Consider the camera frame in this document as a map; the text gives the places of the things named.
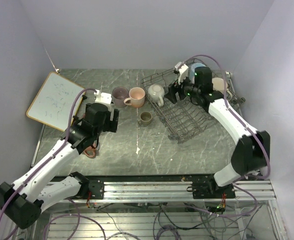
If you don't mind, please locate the peach pink mug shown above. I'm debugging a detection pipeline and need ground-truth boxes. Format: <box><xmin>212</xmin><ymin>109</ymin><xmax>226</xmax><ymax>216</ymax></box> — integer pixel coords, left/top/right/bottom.
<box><xmin>123</xmin><ymin>87</ymin><xmax>145</xmax><ymax>108</ymax></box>

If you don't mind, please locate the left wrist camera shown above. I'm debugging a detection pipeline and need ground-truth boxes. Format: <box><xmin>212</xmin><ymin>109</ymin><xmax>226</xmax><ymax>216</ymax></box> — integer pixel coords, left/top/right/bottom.
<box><xmin>94</xmin><ymin>90</ymin><xmax>112</xmax><ymax>111</ymax></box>

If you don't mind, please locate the orange mug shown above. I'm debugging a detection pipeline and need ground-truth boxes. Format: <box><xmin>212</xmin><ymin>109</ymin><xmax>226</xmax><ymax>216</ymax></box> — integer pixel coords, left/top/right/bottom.
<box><xmin>83</xmin><ymin>143</ymin><xmax>98</xmax><ymax>159</ymax></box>

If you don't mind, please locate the small whiteboard wooden frame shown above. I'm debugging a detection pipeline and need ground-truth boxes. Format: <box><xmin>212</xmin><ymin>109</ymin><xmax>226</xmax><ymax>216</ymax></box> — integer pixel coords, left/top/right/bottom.
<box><xmin>26</xmin><ymin>72</ymin><xmax>83</xmax><ymax>132</ymax></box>

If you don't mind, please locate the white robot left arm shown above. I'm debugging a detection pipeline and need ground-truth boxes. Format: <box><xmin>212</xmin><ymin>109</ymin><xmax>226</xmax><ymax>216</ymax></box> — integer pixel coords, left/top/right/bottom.
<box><xmin>0</xmin><ymin>103</ymin><xmax>119</xmax><ymax>229</ymax></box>

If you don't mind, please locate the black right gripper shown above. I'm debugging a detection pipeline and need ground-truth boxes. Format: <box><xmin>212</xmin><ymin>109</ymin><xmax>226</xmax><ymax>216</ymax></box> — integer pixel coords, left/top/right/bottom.
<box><xmin>164</xmin><ymin>72</ymin><xmax>200</xmax><ymax>104</ymax></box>

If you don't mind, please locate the small olive grey cup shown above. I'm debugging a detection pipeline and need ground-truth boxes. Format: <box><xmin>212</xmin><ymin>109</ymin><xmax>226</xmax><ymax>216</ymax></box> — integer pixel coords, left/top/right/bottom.
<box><xmin>137</xmin><ymin>111</ymin><xmax>153</xmax><ymax>126</ymax></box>

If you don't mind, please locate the cream white speckled mug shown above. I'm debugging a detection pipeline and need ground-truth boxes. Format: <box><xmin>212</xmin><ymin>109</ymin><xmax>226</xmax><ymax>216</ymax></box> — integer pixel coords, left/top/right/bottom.
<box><xmin>148</xmin><ymin>84</ymin><xmax>165</xmax><ymax>107</ymax></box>

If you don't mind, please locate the green inside floral mug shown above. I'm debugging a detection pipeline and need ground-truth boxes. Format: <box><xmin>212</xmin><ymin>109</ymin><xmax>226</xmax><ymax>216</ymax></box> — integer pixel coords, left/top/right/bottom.
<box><xmin>212</xmin><ymin>77</ymin><xmax>228</xmax><ymax>93</ymax></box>

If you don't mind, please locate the purple mug dark handle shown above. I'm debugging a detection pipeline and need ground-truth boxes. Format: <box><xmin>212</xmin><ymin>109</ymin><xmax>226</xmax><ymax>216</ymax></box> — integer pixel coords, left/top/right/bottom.
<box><xmin>112</xmin><ymin>86</ymin><xmax>129</xmax><ymax>108</ymax></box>

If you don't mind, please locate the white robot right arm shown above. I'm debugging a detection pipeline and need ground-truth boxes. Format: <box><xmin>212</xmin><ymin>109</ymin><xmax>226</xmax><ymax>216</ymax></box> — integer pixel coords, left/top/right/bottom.
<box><xmin>165</xmin><ymin>64</ymin><xmax>270</xmax><ymax>198</ymax></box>

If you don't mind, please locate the light blue mug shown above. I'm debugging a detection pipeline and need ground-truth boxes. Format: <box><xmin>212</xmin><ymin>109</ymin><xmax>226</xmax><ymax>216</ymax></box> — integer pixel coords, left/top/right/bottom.
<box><xmin>189</xmin><ymin>62</ymin><xmax>206</xmax><ymax>84</ymax></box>

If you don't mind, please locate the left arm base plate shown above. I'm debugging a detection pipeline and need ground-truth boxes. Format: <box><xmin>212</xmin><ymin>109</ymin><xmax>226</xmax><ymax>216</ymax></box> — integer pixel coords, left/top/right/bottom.
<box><xmin>74</xmin><ymin>174</ymin><xmax>105</xmax><ymax>200</ymax></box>

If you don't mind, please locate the grey wire dish rack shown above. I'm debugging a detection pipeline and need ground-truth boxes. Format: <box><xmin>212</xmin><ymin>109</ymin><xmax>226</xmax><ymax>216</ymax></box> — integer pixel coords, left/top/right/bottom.
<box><xmin>141</xmin><ymin>57</ymin><xmax>246</xmax><ymax>144</ymax></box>

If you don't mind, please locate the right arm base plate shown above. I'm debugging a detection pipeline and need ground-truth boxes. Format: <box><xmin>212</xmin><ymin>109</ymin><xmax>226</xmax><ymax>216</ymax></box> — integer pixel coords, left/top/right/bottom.
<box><xmin>187</xmin><ymin>179</ymin><xmax>236</xmax><ymax>199</ymax></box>

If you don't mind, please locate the aluminium mounting rail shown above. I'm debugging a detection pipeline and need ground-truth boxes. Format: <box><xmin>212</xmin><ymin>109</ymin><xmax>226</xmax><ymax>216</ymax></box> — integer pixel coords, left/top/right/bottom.
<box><xmin>44</xmin><ymin>174</ymin><xmax>275</xmax><ymax>203</ymax></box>

